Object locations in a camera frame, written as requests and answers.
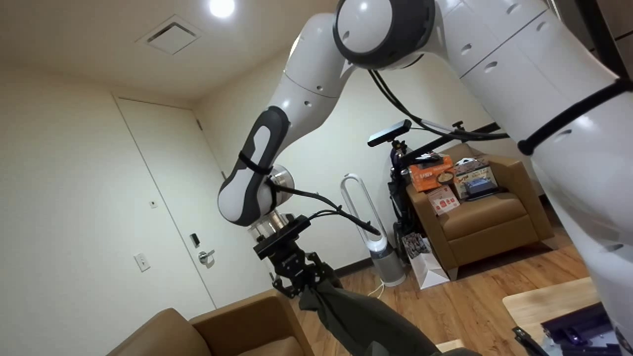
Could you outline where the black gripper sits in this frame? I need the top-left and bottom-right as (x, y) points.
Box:
(267, 244), (344, 301)

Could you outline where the olive green cloth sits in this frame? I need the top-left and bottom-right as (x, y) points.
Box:
(297, 275), (483, 356)

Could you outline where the white paper bag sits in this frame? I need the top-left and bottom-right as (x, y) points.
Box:
(400, 230), (453, 293)

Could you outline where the brown leather sofa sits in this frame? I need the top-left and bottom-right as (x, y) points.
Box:
(105, 287), (317, 356)

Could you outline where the white grey air purifier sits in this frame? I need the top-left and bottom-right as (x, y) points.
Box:
(339, 172), (408, 289)

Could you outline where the white door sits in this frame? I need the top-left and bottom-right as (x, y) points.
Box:
(113, 95), (279, 311)

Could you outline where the red white box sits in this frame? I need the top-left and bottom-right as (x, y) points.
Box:
(426, 184), (463, 218)

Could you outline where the orange box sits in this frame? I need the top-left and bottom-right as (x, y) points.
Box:
(408, 157), (457, 196)

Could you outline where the brown armchair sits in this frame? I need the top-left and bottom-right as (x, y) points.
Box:
(404, 145), (558, 281)

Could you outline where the grey printed box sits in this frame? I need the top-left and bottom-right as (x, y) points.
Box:
(451, 164), (499, 202)

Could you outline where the black clamp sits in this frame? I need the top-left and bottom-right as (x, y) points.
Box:
(511, 325), (550, 356)

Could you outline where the square ceiling vent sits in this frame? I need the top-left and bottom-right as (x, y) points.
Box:
(145, 18), (200, 58)

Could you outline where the black purple base board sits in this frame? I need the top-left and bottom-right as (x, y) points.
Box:
(538, 301), (625, 356)

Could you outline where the round ceiling light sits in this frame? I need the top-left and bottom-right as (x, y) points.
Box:
(206, 0), (238, 20)

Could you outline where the white floor cable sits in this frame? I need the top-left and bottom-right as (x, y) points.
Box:
(364, 281), (388, 301)

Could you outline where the silver door handle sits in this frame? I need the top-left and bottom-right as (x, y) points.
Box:
(196, 247), (218, 269)

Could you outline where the black camera stand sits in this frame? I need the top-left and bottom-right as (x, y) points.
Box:
(384, 119), (503, 242)

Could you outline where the white light switch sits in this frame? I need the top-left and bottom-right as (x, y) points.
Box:
(133, 251), (153, 275)

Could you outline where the black stereo camera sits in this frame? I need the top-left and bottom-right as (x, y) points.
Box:
(366, 117), (416, 149)

